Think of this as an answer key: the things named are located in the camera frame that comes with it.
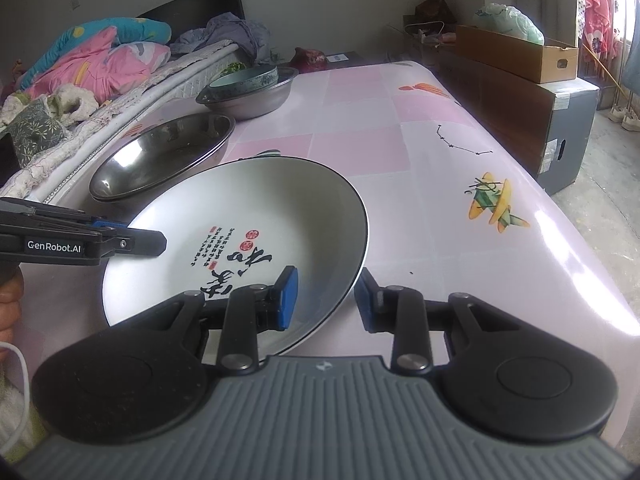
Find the black smartphone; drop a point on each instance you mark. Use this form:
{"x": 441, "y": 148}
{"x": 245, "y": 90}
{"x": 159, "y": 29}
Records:
{"x": 9, "y": 164}

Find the left hand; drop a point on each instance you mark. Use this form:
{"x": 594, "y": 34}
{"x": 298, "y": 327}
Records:
{"x": 11, "y": 294}

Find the white fluffy blanket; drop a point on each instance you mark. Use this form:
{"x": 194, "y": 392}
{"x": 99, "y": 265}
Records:
{"x": 69, "y": 104}

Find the pink and teal quilt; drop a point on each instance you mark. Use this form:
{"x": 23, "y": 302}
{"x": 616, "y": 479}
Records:
{"x": 107, "y": 57}

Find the large brown grey carton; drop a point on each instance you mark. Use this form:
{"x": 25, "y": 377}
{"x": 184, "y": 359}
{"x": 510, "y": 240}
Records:
{"x": 545, "y": 127}

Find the green plastic bag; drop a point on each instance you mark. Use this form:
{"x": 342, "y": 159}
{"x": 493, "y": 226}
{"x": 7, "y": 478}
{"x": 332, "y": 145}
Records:
{"x": 509, "y": 21}

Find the medium steel basin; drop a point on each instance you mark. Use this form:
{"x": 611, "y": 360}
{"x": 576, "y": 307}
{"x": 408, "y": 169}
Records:
{"x": 161, "y": 153}

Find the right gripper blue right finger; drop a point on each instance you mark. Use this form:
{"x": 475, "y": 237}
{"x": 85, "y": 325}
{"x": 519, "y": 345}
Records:
{"x": 376, "y": 304}

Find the green floral pillow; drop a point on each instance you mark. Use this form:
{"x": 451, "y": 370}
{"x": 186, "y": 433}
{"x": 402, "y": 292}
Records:
{"x": 35, "y": 130}

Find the dark Philips box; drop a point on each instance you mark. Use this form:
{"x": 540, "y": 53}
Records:
{"x": 345, "y": 59}

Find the black headboard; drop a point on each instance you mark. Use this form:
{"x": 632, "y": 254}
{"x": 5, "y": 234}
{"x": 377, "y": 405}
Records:
{"x": 183, "y": 15}

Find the bok choy cabbage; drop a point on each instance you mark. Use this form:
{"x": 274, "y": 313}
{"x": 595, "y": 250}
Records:
{"x": 232, "y": 68}

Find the open cardboard box clutter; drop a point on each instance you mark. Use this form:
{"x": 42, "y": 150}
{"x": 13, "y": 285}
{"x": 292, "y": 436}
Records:
{"x": 423, "y": 35}

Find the long brown cardboard box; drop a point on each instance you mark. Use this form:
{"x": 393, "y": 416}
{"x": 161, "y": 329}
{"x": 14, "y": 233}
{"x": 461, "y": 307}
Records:
{"x": 551, "y": 61}

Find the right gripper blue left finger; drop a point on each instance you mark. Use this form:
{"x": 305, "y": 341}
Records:
{"x": 281, "y": 299}

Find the white ceramic plate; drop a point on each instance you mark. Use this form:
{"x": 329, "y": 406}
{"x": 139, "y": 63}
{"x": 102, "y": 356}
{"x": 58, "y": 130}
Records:
{"x": 242, "y": 223}

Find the teal ceramic bowl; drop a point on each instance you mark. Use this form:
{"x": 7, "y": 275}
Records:
{"x": 241, "y": 82}

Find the pink patterned tablecloth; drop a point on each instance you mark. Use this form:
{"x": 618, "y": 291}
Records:
{"x": 449, "y": 210}

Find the small steel bowl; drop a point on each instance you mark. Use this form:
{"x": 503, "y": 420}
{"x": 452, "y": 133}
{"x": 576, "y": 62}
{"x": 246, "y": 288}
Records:
{"x": 256, "y": 103}

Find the purple grey clothes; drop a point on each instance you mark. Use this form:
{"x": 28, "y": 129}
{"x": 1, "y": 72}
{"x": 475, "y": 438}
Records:
{"x": 251, "y": 36}

